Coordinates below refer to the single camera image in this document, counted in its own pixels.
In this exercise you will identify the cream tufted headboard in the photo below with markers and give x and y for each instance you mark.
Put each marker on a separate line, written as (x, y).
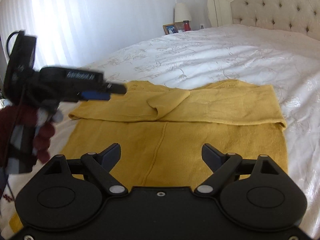
(298, 16)

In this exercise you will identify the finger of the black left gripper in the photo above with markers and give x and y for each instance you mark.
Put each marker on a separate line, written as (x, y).
(115, 88)

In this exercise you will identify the white floral bedspread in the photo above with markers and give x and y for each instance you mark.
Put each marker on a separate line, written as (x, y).
(287, 61)

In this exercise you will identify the white table lamp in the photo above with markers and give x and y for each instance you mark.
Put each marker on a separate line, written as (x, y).
(181, 13)

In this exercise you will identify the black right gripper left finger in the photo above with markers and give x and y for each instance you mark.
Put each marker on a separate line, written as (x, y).
(96, 168)

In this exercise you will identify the yellow knit sweater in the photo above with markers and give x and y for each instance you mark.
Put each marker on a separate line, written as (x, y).
(161, 130)

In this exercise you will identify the left hand in red glove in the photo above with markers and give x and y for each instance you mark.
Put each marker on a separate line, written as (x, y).
(29, 117)

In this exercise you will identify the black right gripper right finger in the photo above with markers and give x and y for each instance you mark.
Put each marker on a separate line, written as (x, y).
(235, 176)

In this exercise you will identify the red bottle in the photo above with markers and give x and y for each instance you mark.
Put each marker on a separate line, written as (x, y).
(186, 25)

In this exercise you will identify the wooden picture frame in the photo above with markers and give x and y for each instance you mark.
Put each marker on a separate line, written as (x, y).
(170, 29)

